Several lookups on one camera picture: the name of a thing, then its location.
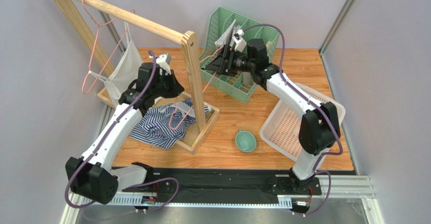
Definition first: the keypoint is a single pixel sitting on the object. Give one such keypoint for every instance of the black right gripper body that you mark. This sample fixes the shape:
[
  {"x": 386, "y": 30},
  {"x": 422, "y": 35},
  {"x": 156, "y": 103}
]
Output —
[{"x": 227, "y": 59}]

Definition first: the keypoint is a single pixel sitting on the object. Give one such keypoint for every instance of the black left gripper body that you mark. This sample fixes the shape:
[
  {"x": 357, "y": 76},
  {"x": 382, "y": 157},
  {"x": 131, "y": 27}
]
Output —
[{"x": 167, "y": 87}]

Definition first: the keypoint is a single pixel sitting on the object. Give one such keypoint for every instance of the blue white striped tank top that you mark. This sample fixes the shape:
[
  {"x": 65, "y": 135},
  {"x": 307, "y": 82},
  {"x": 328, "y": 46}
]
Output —
[{"x": 164, "y": 125}]

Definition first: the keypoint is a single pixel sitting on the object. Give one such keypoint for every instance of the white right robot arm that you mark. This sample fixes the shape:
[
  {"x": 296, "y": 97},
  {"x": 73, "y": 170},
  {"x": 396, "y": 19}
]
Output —
[{"x": 319, "y": 124}]

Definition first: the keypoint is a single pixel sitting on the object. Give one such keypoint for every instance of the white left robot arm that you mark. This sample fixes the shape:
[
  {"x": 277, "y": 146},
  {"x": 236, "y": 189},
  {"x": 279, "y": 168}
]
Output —
[{"x": 91, "y": 175}]

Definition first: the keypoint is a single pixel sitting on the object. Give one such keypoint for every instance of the beige books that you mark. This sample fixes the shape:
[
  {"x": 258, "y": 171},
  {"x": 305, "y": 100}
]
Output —
[{"x": 257, "y": 61}]

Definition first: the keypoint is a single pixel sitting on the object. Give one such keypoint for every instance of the grey striped folded cloth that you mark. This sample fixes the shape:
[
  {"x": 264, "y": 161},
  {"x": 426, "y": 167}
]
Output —
[{"x": 226, "y": 35}]

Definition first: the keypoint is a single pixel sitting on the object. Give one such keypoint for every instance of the green ceramic cup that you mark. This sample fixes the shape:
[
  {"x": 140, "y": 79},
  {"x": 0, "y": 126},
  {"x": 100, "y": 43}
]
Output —
[{"x": 245, "y": 141}]

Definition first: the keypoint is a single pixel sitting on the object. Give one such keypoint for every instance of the wooden clothes rack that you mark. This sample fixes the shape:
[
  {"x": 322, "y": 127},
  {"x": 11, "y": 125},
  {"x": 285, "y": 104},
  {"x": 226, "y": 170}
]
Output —
[{"x": 196, "y": 133}]

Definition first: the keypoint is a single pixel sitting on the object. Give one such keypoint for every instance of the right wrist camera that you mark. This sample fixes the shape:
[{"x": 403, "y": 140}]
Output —
[{"x": 238, "y": 43}]

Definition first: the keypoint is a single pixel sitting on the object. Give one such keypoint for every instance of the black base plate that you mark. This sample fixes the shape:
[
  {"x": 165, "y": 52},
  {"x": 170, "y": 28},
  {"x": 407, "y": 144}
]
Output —
[{"x": 233, "y": 186}]

